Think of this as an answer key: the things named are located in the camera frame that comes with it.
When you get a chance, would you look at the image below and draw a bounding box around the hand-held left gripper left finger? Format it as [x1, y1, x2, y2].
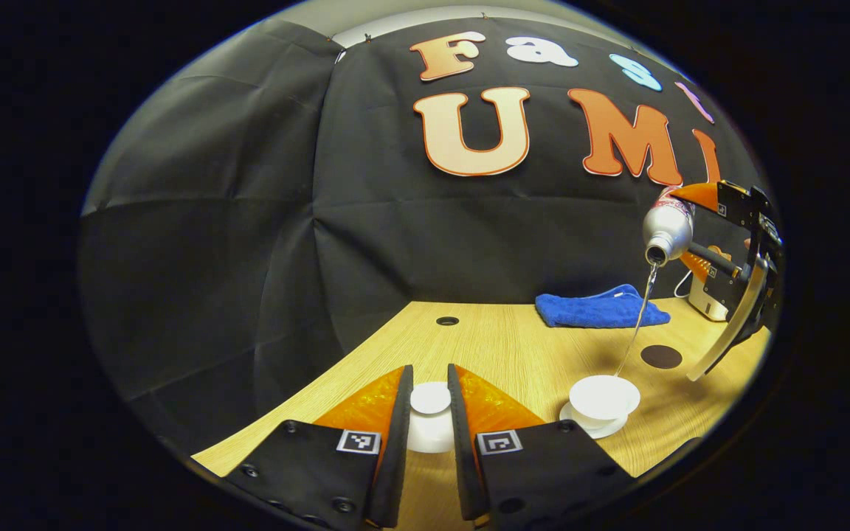
[222, 364, 415, 528]

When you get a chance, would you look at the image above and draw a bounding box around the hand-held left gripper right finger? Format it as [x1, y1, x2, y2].
[447, 363, 636, 528]

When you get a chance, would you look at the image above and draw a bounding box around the silver water bottle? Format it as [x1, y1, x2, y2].
[643, 186, 699, 268]

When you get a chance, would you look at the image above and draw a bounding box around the white teacup lid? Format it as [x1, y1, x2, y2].
[404, 381, 457, 454]

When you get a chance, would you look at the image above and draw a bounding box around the clear water stream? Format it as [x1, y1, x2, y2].
[615, 264, 660, 377]

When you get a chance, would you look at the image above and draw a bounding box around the dark round coaster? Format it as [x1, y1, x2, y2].
[640, 344, 683, 369]

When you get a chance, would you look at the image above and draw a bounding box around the white teacup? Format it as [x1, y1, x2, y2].
[569, 375, 641, 428]

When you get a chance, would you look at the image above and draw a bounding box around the white toaster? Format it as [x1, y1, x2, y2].
[688, 269, 728, 322]

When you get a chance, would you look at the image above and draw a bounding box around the blue towel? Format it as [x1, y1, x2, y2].
[535, 284, 671, 330]

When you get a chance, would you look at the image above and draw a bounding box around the white saucer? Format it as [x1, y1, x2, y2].
[559, 402, 629, 440]

